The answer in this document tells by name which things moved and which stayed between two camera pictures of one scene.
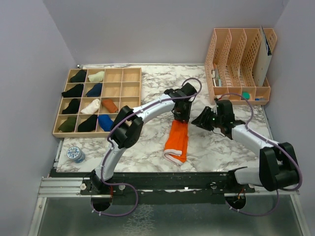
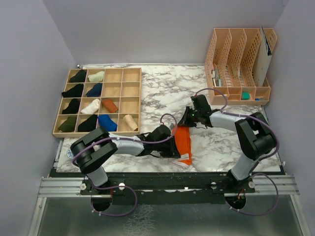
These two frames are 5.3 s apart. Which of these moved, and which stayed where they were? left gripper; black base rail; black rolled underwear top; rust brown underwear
Moved: left gripper
Stayed: black rolled underwear top; black base rail; rust brown underwear
